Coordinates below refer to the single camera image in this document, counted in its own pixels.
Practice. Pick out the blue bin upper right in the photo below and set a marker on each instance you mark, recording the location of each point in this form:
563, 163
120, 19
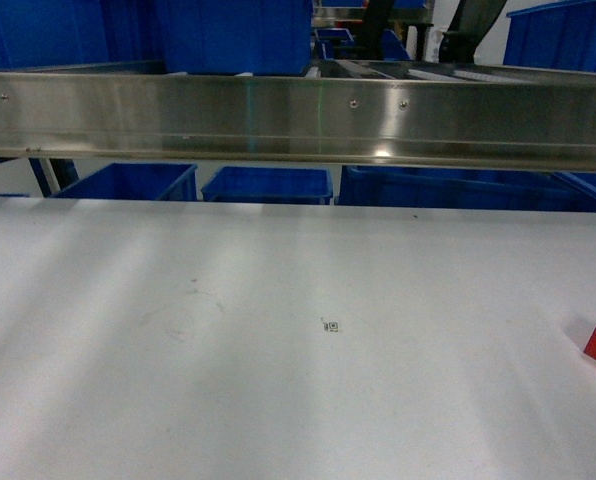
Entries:
559, 35

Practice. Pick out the blue bin lower right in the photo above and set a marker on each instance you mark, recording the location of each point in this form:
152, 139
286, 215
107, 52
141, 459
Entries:
459, 189

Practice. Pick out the large blue bin on shelf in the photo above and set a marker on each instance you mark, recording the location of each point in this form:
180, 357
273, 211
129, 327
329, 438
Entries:
233, 37

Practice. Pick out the blue bin far left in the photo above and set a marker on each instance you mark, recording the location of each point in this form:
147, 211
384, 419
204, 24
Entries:
58, 33

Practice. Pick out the small black table marker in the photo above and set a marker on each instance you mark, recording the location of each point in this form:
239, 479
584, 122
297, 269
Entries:
331, 326

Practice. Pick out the blue bin lower left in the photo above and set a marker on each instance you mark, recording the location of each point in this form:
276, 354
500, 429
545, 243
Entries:
137, 181

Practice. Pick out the blue bin lower middle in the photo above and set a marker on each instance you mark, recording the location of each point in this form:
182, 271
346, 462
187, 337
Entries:
259, 185

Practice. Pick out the stainless steel shelf rail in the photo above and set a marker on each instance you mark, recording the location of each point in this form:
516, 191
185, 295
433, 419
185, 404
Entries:
454, 122

